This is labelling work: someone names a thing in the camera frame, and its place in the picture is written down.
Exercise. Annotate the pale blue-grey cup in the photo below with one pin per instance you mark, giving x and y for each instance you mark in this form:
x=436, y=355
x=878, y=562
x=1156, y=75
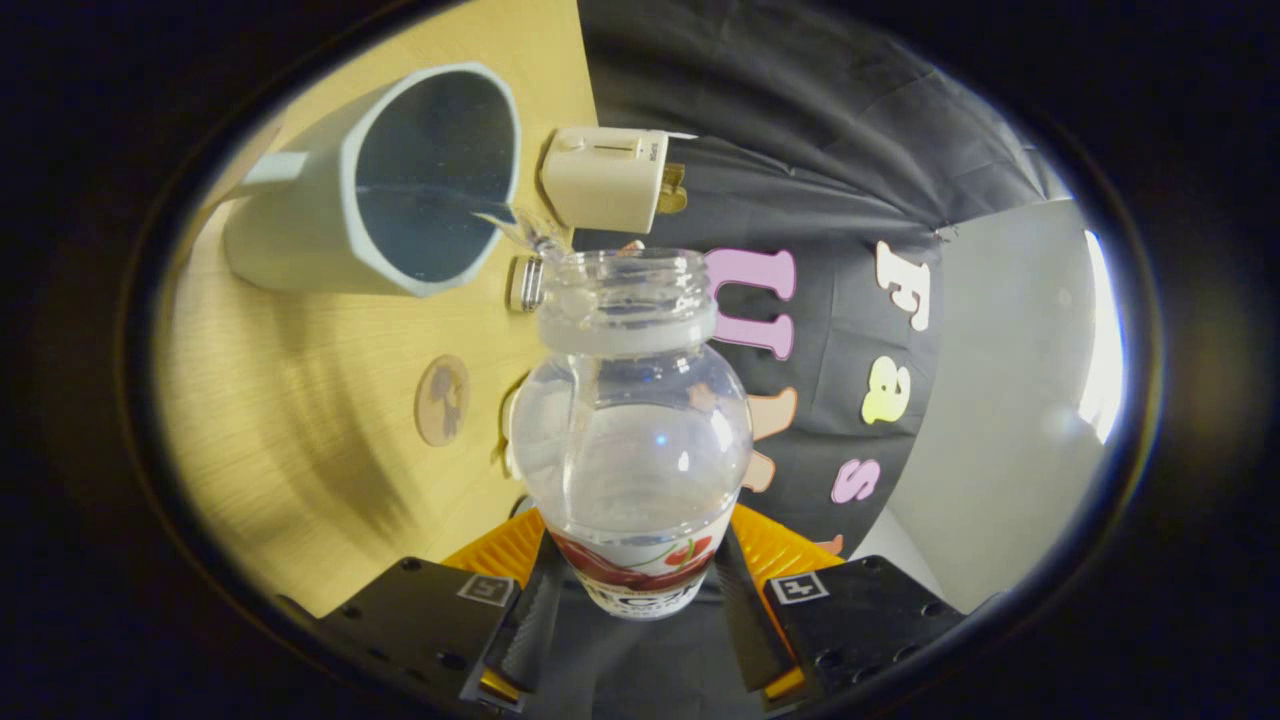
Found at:
x=290, y=230

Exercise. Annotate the round tan printed coaster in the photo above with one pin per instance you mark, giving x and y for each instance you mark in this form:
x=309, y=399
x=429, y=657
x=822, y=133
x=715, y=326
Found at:
x=443, y=400

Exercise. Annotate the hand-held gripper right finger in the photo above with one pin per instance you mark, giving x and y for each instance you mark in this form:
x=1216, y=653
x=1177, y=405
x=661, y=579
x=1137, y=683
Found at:
x=750, y=630

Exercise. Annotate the wooden table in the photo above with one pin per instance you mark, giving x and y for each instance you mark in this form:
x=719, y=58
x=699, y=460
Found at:
x=300, y=420

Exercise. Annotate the cream toaster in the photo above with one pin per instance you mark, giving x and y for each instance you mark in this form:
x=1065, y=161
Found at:
x=600, y=180

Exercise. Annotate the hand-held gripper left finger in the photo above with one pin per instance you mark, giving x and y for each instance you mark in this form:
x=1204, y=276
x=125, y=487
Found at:
x=535, y=620

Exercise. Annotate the black backdrop cloth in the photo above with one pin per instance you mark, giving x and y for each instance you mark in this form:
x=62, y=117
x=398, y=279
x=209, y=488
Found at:
x=800, y=150

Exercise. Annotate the brown toast slices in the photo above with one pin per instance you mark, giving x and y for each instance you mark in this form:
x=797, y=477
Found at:
x=672, y=190

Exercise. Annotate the clear plastic juice bottle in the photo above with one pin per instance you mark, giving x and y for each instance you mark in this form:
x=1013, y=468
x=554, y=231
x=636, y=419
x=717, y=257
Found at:
x=635, y=450

